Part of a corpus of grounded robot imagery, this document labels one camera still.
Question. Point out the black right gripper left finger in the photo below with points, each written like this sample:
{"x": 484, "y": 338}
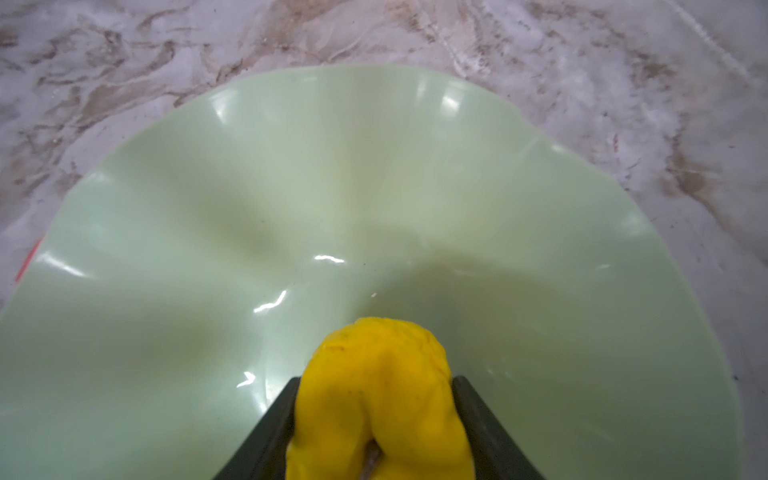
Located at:
{"x": 262, "y": 456}

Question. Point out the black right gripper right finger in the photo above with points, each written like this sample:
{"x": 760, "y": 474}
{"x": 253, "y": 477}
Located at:
{"x": 495, "y": 454}

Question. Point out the yellow fake bell pepper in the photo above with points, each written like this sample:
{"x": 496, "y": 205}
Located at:
{"x": 375, "y": 402}

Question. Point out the light green wavy fruit bowl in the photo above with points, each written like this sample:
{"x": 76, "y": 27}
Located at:
{"x": 196, "y": 269}

